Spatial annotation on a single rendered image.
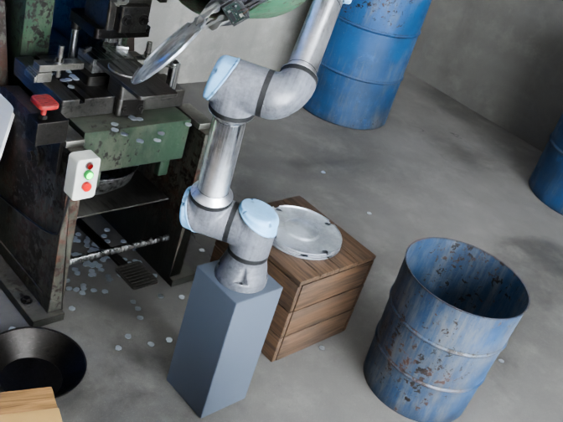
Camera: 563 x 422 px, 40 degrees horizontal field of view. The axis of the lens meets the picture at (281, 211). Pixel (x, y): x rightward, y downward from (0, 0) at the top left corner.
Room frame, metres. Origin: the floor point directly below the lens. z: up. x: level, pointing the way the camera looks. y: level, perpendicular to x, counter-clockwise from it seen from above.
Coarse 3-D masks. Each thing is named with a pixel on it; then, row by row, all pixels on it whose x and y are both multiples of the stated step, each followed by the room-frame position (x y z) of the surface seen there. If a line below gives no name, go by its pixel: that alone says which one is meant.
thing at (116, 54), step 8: (80, 48) 2.25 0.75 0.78; (96, 48) 2.29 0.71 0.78; (104, 48) 2.31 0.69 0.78; (112, 48) 2.33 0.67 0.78; (80, 56) 2.24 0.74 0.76; (88, 56) 2.22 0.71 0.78; (96, 56) 2.23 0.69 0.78; (104, 56) 2.25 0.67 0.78; (112, 56) 2.27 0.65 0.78; (120, 56) 2.29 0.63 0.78; (128, 56) 2.31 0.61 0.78; (88, 64) 2.21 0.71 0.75; (96, 64) 2.21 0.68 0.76; (96, 72) 2.21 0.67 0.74; (104, 72) 2.23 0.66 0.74
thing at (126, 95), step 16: (112, 64) 2.19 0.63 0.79; (128, 64) 2.23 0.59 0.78; (112, 80) 2.17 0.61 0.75; (128, 80) 2.13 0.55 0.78; (144, 80) 2.16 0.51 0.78; (160, 80) 2.20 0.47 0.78; (128, 96) 2.16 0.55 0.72; (144, 96) 2.06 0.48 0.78; (160, 96) 2.10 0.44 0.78; (176, 96) 2.15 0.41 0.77; (128, 112) 2.17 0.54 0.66
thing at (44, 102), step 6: (36, 96) 1.89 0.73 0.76; (42, 96) 1.90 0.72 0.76; (48, 96) 1.91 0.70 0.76; (36, 102) 1.86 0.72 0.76; (42, 102) 1.86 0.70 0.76; (48, 102) 1.87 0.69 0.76; (54, 102) 1.89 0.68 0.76; (42, 108) 1.85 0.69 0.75; (48, 108) 1.86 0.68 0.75; (54, 108) 1.87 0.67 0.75; (42, 114) 1.88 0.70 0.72
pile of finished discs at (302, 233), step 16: (288, 208) 2.42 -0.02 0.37; (304, 208) 2.45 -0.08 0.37; (288, 224) 2.30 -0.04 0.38; (304, 224) 2.33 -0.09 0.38; (320, 224) 2.38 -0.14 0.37; (288, 240) 2.21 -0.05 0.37; (304, 240) 2.24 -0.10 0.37; (320, 240) 2.27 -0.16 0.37; (336, 240) 2.31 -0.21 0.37; (304, 256) 2.18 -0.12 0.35; (320, 256) 2.18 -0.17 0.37
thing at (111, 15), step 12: (96, 0) 2.22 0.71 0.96; (120, 0) 2.19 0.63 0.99; (132, 0) 2.24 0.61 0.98; (144, 0) 2.27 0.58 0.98; (96, 12) 2.21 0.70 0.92; (108, 12) 2.18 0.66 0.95; (120, 12) 2.18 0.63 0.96; (132, 12) 2.21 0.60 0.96; (144, 12) 2.24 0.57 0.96; (108, 24) 2.18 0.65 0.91; (120, 24) 2.18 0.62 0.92; (132, 24) 2.21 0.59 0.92; (144, 24) 2.23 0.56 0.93
